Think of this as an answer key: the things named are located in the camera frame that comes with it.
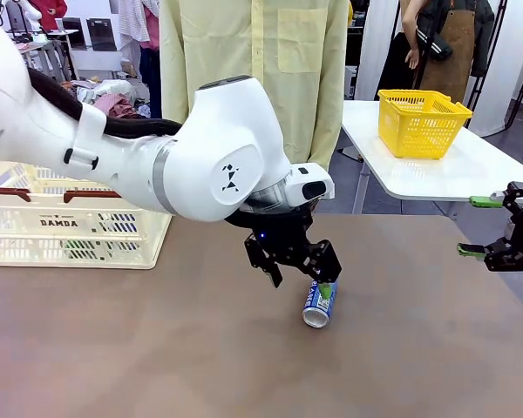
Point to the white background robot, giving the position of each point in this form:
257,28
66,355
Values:
28,13

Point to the white folding table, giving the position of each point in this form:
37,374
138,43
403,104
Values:
440,178

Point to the person's right forearm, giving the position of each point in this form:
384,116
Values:
172,78

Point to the yellow plastic basket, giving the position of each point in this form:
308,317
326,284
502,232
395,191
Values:
431,115

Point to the black hanging garment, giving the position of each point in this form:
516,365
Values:
396,69

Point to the pink checked cloth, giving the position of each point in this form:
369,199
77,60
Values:
120,106

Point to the person in yellow shirt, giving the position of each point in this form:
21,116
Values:
309,87

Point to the pile of clothes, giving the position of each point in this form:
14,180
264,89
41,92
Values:
113,88

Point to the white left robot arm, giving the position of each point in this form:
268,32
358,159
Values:
226,143

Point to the cream plastic shopping basket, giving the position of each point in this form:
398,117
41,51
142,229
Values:
35,210

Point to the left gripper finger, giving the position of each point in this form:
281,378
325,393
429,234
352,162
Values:
261,261
324,263

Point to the person in pink top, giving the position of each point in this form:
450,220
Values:
150,35

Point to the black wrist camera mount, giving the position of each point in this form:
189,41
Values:
239,219

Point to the blue drink can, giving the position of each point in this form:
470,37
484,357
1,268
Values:
316,311

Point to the person's left forearm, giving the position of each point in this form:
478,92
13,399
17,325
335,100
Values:
329,122

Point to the person in red top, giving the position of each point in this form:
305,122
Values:
52,11

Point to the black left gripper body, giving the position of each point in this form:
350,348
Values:
283,241

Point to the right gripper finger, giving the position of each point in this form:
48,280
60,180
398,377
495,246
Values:
507,259
518,193

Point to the dark grey bin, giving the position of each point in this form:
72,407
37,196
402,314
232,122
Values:
101,35
74,35

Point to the person in brown apron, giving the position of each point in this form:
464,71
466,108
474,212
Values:
453,43

